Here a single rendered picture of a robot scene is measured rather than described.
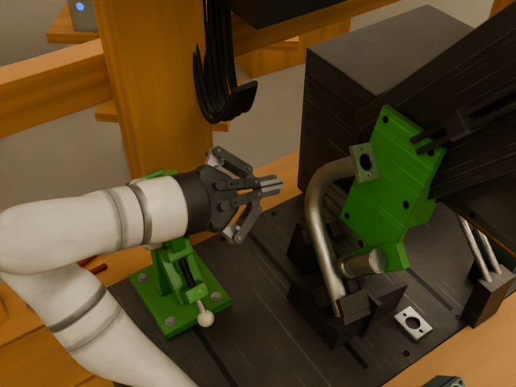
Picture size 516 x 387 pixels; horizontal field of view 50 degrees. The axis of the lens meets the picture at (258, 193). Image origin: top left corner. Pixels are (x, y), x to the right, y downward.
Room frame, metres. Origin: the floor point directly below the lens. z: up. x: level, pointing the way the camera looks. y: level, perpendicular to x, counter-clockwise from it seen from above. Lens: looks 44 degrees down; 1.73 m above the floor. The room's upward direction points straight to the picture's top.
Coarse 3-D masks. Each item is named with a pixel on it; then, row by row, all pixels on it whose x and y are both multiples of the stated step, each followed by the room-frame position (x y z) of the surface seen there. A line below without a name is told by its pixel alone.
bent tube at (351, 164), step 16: (368, 144) 0.63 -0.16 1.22; (336, 160) 0.64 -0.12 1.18; (352, 160) 0.60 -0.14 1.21; (368, 160) 0.62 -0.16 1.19; (320, 176) 0.64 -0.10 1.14; (336, 176) 0.62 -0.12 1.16; (368, 176) 0.60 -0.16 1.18; (320, 192) 0.64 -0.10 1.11; (320, 208) 0.63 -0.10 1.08; (320, 224) 0.61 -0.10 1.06; (320, 240) 0.59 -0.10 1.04; (320, 256) 0.58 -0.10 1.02; (336, 272) 0.56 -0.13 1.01; (336, 288) 0.54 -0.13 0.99; (336, 304) 0.52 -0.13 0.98
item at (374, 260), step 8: (376, 248) 0.53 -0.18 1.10; (344, 256) 0.55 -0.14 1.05; (352, 256) 0.54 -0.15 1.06; (360, 256) 0.53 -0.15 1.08; (368, 256) 0.52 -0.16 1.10; (376, 256) 0.52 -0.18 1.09; (384, 256) 0.53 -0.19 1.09; (344, 264) 0.54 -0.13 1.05; (352, 264) 0.53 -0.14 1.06; (360, 264) 0.52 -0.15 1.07; (368, 264) 0.51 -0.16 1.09; (376, 264) 0.51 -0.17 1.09; (384, 264) 0.52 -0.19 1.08; (344, 272) 0.53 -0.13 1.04; (352, 272) 0.53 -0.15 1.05; (360, 272) 0.52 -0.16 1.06; (368, 272) 0.51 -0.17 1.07; (376, 272) 0.50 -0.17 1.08
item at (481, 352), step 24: (504, 312) 0.55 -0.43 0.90; (456, 336) 0.50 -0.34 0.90; (480, 336) 0.50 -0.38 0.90; (504, 336) 0.50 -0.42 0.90; (432, 360) 0.46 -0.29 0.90; (456, 360) 0.46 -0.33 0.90; (480, 360) 0.46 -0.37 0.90; (504, 360) 0.46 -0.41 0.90; (384, 384) 0.42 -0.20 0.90; (408, 384) 0.42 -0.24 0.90; (480, 384) 0.42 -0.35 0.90; (504, 384) 0.42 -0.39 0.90
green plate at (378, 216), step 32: (384, 128) 0.63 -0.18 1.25; (416, 128) 0.60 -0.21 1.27; (384, 160) 0.61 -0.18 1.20; (416, 160) 0.57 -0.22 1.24; (352, 192) 0.62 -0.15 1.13; (384, 192) 0.58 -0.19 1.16; (416, 192) 0.55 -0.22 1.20; (352, 224) 0.60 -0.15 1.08; (384, 224) 0.56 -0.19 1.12; (416, 224) 0.57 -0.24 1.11
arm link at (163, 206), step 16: (144, 192) 0.44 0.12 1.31; (160, 192) 0.44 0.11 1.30; (176, 192) 0.45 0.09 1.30; (144, 208) 0.42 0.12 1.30; (160, 208) 0.42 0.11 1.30; (176, 208) 0.43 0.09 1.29; (144, 224) 0.41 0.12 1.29; (160, 224) 0.41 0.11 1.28; (176, 224) 0.42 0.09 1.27; (144, 240) 0.40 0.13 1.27; (160, 240) 0.41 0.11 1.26
